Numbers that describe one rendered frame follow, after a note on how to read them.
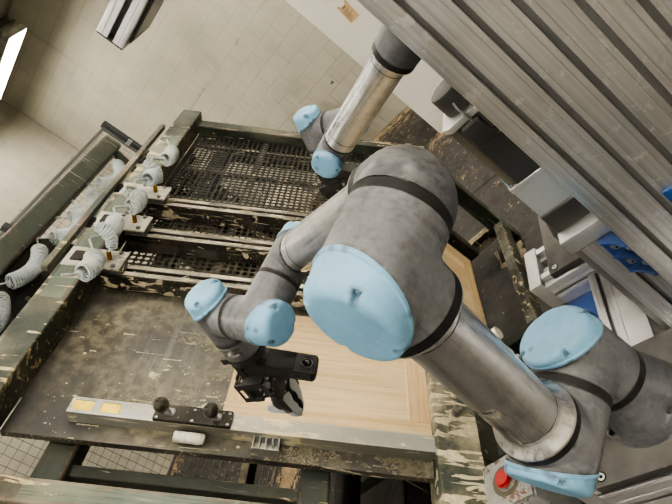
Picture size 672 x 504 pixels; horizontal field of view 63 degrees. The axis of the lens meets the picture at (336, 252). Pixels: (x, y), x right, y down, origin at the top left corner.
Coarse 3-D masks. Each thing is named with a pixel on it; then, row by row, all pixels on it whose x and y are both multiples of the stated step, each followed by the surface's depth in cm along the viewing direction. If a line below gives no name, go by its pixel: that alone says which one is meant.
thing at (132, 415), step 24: (96, 408) 142; (144, 408) 143; (216, 432) 142; (240, 432) 141; (264, 432) 141; (288, 432) 142; (312, 432) 143; (336, 432) 143; (360, 432) 144; (384, 432) 145; (408, 456) 143; (432, 456) 142
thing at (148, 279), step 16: (96, 224) 175; (112, 240) 177; (112, 256) 184; (112, 272) 182; (128, 272) 183; (144, 272) 186; (160, 272) 186; (176, 272) 186; (192, 272) 187; (112, 288) 186; (128, 288) 185; (144, 288) 185; (160, 288) 184; (176, 288) 184; (240, 288) 183
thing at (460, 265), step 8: (448, 248) 296; (448, 256) 289; (456, 256) 297; (464, 256) 305; (448, 264) 282; (456, 264) 289; (464, 264) 296; (456, 272) 282; (464, 272) 289; (472, 272) 297; (464, 280) 282; (472, 280) 289; (464, 288) 275; (472, 288) 281; (464, 296) 268; (472, 296) 274; (472, 304) 268; (480, 304) 274; (480, 312) 268
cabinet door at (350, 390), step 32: (320, 352) 170; (352, 352) 171; (320, 384) 159; (352, 384) 161; (384, 384) 162; (416, 384) 163; (256, 416) 147; (288, 416) 149; (320, 416) 150; (352, 416) 151; (384, 416) 152; (416, 416) 153
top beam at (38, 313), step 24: (192, 120) 286; (144, 168) 238; (168, 168) 251; (96, 240) 192; (120, 240) 204; (48, 288) 169; (72, 288) 170; (24, 312) 159; (48, 312) 160; (72, 312) 171; (0, 336) 151; (24, 336) 152; (48, 336) 158; (0, 360) 144; (24, 360) 146; (0, 384) 138; (24, 384) 148; (0, 408) 138
